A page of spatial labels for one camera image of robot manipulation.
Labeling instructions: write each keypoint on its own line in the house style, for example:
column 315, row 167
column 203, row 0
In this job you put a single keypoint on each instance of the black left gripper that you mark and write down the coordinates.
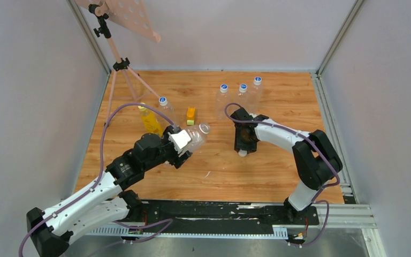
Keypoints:
column 179, row 155

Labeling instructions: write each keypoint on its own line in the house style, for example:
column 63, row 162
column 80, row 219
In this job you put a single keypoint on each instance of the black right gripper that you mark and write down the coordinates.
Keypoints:
column 250, row 148

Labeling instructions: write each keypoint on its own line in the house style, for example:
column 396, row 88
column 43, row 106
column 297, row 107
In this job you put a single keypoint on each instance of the large pineapple juice bottle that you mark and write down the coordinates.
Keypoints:
column 199, row 134

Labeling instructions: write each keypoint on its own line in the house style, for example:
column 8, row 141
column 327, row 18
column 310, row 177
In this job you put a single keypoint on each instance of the yellow label juice bottle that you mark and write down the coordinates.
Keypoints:
column 150, row 121

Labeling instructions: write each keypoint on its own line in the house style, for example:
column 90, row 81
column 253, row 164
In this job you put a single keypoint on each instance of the blue Pocari Sweat cap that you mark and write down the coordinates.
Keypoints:
column 163, row 101

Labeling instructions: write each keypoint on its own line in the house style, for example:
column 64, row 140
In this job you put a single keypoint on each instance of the yellow bottle cap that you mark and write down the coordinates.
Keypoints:
column 142, row 107

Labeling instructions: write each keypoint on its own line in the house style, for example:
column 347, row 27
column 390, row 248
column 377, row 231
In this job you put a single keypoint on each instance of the white bottle cap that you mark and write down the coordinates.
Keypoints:
column 242, row 153

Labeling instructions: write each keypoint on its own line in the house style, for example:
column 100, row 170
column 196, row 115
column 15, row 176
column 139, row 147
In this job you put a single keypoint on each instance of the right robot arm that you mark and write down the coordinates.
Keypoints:
column 317, row 162

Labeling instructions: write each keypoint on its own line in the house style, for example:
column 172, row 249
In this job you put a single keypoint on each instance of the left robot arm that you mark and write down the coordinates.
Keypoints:
column 108, row 197

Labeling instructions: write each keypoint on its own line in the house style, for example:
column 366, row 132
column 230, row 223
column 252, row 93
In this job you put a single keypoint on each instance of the clear capped bottle middle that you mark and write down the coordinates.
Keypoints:
column 242, row 97

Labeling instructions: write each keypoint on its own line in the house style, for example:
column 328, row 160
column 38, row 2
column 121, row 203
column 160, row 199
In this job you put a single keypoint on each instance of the clear capped bottle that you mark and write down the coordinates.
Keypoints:
column 223, row 97
column 255, row 91
column 242, row 97

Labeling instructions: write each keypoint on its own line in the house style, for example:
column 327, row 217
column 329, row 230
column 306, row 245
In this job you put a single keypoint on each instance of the clear capped bottle right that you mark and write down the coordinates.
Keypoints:
column 255, row 91

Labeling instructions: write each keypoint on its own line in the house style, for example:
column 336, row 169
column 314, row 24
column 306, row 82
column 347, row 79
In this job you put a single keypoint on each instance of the clear capped bottle left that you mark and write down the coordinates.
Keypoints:
column 223, row 97

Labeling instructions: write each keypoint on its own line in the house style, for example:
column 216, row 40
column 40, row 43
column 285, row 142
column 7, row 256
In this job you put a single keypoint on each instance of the yellow green toy block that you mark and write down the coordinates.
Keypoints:
column 191, row 116

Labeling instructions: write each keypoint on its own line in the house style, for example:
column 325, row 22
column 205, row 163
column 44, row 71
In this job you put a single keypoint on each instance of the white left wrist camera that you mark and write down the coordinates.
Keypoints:
column 180, row 140

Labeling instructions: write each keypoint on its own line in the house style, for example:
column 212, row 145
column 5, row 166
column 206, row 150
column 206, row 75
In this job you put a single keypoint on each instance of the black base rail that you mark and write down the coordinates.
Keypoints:
column 201, row 219

